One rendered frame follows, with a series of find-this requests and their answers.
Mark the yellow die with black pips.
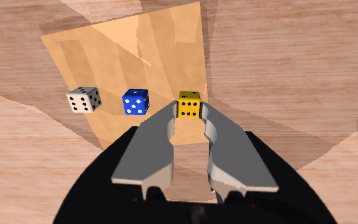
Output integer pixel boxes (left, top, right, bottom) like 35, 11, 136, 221
178, 91, 201, 118

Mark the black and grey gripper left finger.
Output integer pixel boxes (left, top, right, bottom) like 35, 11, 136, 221
52, 100, 179, 224

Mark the blue die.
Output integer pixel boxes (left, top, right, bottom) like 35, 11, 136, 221
122, 89, 150, 115

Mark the white die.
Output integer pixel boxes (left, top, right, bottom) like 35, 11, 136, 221
66, 87, 102, 113

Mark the tan mat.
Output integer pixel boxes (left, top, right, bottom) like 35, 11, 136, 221
40, 2, 209, 150

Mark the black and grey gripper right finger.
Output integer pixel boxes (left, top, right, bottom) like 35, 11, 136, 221
199, 101, 338, 224

